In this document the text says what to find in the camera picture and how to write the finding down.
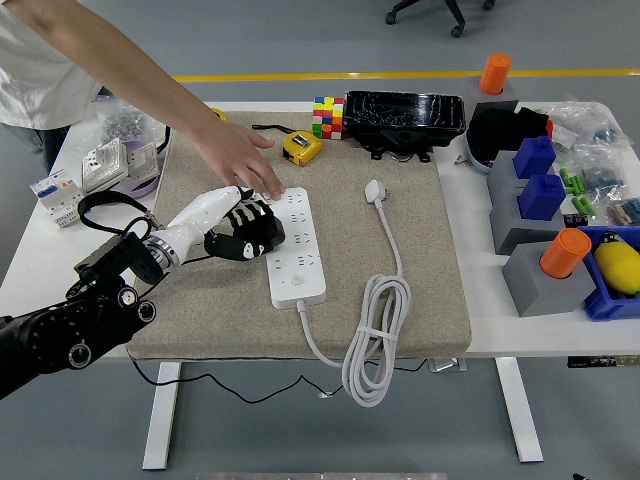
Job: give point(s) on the person's right hand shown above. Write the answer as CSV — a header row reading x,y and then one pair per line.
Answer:
x,y
240,155

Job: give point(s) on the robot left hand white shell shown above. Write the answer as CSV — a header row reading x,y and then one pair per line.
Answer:
x,y
205,212

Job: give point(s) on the black power adapter plug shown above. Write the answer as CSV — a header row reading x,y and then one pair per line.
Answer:
x,y
276,232

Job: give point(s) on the white power strip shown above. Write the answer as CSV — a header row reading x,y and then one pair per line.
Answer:
x,y
297,285

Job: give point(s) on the person's right forearm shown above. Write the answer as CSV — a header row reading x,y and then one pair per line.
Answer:
x,y
125,65

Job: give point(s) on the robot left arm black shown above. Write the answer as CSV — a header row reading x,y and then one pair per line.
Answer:
x,y
100,320

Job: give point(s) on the yellow tape measure round label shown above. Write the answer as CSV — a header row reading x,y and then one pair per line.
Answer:
x,y
220,114

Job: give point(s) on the purple tape roll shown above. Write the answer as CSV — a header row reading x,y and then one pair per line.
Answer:
x,y
140,189

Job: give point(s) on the white table leg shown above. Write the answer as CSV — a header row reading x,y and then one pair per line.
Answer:
x,y
520,410
161,415

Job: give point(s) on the colourful puzzle cube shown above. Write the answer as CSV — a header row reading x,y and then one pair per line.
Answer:
x,y
328,117

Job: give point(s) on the grey-brown mat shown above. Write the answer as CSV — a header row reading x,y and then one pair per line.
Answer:
x,y
225,320

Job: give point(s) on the white socket box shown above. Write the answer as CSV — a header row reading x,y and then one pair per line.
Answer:
x,y
102,167

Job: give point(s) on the black box under table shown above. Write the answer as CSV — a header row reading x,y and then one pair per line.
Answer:
x,y
600,361

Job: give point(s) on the plastic bag of screws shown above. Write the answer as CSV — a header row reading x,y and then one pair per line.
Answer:
x,y
117,125

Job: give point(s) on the white circuit breaker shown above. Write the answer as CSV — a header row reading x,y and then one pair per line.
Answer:
x,y
57,192

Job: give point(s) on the black plastic tray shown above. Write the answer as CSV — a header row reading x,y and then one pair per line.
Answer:
x,y
400,112

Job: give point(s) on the blue storage bin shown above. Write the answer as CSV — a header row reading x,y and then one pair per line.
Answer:
x,y
607,305

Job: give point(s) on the grey block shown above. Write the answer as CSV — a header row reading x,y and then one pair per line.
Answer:
x,y
500,175
471,90
545,295
505,220

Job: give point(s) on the yellow lemon toy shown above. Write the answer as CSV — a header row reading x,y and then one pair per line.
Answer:
x,y
620,267

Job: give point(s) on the person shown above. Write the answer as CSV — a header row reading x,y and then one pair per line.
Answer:
x,y
35,75

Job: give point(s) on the small metal piece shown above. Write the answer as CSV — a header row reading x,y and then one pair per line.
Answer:
x,y
460,160

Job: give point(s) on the orange cylinder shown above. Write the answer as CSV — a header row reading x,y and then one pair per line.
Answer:
x,y
565,252
495,72

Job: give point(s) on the white blue bowl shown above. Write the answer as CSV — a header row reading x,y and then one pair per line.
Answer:
x,y
475,156

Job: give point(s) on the black white penguin toy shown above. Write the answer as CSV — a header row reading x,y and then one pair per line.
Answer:
x,y
610,238

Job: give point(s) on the black office chair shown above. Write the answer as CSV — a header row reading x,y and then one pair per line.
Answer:
x,y
456,31

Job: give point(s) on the black cloth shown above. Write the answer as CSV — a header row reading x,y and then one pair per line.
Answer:
x,y
495,132

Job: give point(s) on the small black circuit strip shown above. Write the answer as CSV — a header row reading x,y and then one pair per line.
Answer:
x,y
576,220

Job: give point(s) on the plastic bag of blue parts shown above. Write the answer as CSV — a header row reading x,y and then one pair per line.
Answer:
x,y
625,212
602,172

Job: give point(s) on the green cylinder piece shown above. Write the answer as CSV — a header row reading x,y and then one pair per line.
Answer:
x,y
564,177
580,204
590,207
576,185

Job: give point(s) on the blue block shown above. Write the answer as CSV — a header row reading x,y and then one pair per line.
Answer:
x,y
542,197
535,157

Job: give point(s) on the clear plastic bag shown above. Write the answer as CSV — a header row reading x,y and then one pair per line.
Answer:
x,y
575,125

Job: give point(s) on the white wall socket panel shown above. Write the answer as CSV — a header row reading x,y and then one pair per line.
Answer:
x,y
142,160

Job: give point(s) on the metal bracket under table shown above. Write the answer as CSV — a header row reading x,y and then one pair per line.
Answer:
x,y
447,365

